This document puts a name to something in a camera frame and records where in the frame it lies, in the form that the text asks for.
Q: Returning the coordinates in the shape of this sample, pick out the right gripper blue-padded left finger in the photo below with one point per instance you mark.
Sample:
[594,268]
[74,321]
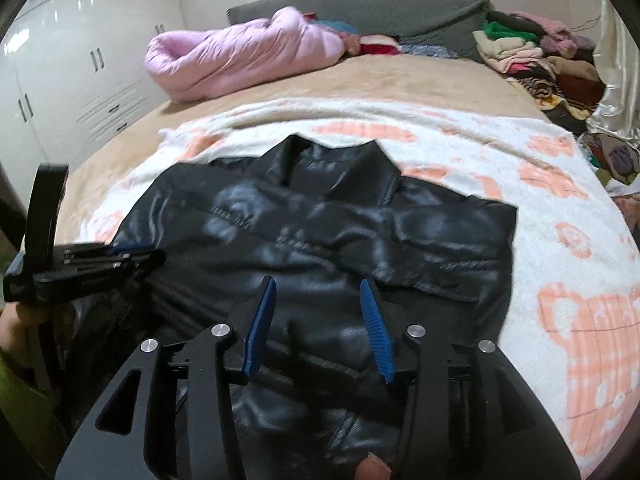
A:
[167,413]

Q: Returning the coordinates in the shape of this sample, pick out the pile of folded clothes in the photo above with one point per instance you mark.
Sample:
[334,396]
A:
[547,60]

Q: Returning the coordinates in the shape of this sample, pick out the person's left hand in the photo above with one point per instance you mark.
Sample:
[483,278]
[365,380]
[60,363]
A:
[16,320]

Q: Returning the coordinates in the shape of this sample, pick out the person's right hand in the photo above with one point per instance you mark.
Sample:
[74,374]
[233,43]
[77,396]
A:
[373,468]

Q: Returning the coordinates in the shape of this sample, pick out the cream satin curtain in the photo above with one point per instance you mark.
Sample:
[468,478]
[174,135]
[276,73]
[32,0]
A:
[617,62]

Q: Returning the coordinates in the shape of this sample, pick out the black leather jacket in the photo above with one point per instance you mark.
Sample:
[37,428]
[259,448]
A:
[318,221]

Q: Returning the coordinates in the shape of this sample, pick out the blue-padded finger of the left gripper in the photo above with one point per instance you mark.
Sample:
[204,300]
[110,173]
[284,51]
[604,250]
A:
[98,252]
[74,280]

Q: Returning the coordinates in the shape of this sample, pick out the grey headboard cushion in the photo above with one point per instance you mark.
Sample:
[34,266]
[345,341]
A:
[444,23]

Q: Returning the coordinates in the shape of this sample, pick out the pink quilted duvet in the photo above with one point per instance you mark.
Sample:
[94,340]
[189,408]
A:
[196,66]

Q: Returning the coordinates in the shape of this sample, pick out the white wardrobe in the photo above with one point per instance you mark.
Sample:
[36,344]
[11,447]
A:
[73,77]

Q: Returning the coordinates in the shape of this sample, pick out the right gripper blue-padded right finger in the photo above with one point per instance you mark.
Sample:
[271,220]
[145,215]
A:
[469,414]

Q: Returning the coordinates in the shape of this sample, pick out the small folded clothes by pillow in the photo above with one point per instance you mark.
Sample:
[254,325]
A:
[378,44]

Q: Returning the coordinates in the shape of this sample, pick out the tan plush bedspread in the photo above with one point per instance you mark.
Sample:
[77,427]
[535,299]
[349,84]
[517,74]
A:
[437,82]

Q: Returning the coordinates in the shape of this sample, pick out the white orange patterned blanket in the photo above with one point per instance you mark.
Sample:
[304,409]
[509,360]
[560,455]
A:
[573,325]

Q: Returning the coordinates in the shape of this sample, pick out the bag of clothes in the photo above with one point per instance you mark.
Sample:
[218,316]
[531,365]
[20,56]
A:
[614,161]

